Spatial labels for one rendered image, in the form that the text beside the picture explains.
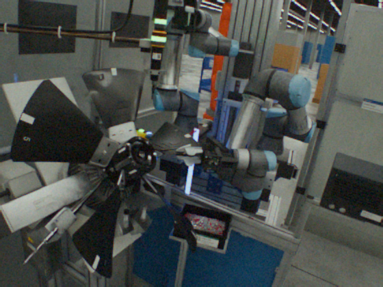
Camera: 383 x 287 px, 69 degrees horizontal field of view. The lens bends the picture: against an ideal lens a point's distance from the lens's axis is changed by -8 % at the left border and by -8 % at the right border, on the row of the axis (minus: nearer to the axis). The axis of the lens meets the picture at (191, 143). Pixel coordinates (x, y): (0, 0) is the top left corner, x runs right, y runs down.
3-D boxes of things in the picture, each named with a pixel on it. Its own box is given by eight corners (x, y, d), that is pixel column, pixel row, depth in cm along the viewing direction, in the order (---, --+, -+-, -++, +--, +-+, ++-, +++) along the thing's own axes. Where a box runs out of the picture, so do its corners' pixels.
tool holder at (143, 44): (136, 72, 88) (139, 39, 85) (138, 69, 95) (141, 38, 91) (166, 76, 90) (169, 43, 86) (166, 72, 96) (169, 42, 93)
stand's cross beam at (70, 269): (61, 270, 126) (61, 264, 124) (68, 266, 129) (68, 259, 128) (91, 292, 118) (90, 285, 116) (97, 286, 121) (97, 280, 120)
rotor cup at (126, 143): (112, 195, 92) (138, 183, 84) (91, 153, 92) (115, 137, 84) (141, 179, 104) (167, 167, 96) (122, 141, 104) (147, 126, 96)
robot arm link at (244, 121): (247, 59, 118) (204, 174, 119) (273, 65, 112) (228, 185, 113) (256, 70, 128) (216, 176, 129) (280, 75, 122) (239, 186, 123)
